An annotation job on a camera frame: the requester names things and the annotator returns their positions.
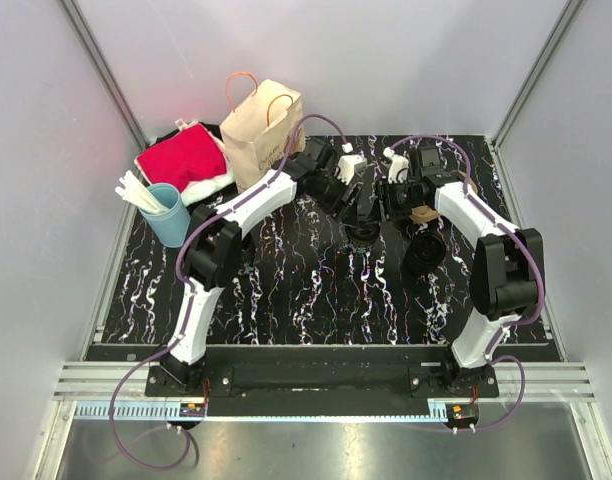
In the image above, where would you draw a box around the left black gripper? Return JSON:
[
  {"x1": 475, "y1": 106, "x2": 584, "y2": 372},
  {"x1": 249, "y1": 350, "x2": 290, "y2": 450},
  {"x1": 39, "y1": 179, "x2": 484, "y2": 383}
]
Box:
[{"x1": 311, "y1": 170, "x2": 363, "y2": 228}]

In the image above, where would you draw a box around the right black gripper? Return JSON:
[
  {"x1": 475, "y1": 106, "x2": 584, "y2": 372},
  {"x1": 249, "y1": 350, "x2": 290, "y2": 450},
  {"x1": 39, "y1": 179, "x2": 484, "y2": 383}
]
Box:
[{"x1": 365, "y1": 178, "x2": 425, "y2": 225}]

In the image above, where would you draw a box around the single black paper cup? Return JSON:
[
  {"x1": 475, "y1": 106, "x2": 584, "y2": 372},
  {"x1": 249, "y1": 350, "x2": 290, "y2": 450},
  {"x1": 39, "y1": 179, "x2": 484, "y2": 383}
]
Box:
[{"x1": 345, "y1": 224, "x2": 380, "y2": 249}]

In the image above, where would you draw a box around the black cup stack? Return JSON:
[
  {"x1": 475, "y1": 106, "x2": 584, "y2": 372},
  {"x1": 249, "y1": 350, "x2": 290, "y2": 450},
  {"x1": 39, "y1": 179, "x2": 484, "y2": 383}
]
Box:
[{"x1": 403, "y1": 231, "x2": 446, "y2": 275}]

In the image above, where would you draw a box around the cream bear paper bag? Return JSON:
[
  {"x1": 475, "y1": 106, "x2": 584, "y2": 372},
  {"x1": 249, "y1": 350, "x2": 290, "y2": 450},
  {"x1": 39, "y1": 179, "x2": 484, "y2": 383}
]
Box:
[{"x1": 220, "y1": 79, "x2": 306, "y2": 193}]

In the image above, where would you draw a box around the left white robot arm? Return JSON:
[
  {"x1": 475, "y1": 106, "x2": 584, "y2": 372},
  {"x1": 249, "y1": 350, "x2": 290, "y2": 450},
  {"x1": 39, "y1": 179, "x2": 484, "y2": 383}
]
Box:
[{"x1": 159, "y1": 140, "x2": 367, "y2": 396}]

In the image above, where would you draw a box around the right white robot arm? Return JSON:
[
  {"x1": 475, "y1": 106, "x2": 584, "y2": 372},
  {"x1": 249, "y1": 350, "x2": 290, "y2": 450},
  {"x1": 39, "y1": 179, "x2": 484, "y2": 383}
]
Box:
[{"x1": 377, "y1": 146, "x2": 545, "y2": 397}]

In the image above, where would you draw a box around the black napkin tray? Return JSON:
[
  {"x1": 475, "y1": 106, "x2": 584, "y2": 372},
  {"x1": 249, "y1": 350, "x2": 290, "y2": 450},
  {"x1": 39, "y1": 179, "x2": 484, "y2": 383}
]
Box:
[{"x1": 151, "y1": 122, "x2": 223, "y2": 146}]

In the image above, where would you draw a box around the red napkin stack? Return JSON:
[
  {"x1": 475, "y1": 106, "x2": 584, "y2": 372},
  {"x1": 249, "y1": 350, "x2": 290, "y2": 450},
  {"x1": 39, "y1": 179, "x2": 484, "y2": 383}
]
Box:
[{"x1": 134, "y1": 119, "x2": 235, "y2": 206}]

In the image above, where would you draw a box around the light blue cup holder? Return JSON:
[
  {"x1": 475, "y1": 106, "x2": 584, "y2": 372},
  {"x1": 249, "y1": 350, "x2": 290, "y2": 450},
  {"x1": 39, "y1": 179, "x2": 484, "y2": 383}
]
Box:
[{"x1": 138, "y1": 183, "x2": 190, "y2": 248}]

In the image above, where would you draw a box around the white stirrer sticks bundle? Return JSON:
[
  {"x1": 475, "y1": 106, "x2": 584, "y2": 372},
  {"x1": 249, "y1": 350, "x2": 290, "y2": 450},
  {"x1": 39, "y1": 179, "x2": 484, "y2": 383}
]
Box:
[{"x1": 115, "y1": 171, "x2": 169, "y2": 215}]

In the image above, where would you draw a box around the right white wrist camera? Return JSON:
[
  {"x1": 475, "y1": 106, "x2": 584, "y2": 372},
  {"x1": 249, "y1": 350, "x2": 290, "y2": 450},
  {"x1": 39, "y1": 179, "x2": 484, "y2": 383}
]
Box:
[{"x1": 383, "y1": 147, "x2": 410, "y2": 184}]

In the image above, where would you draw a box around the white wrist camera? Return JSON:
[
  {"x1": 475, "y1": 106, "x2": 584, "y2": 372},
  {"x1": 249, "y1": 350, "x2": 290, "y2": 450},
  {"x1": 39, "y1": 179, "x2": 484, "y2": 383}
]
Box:
[
  {"x1": 335, "y1": 142, "x2": 367, "y2": 185},
  {"x1": 383, "y1": 147, "x2": 410, "y2": 184}
]

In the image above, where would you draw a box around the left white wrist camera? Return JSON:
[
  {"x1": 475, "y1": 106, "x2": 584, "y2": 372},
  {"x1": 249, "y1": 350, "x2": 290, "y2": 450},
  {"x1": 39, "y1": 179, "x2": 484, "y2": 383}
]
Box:
[{"x1": 335, "y1": 142, "x2": 367, "y2": 185}]

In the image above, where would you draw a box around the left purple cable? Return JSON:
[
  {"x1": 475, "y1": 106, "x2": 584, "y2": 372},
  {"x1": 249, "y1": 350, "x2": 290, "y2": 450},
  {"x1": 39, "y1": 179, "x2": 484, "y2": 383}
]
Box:
[{"x1": 107, "y1": 114, "x2": 355, "y2": 471}]

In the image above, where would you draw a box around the aluminium rail frame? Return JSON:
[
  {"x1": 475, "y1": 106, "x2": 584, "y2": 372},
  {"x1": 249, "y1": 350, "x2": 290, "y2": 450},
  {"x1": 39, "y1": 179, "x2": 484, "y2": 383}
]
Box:
[{"x1": 33, "y1": 1, "x2": 612, "y2": 479}]

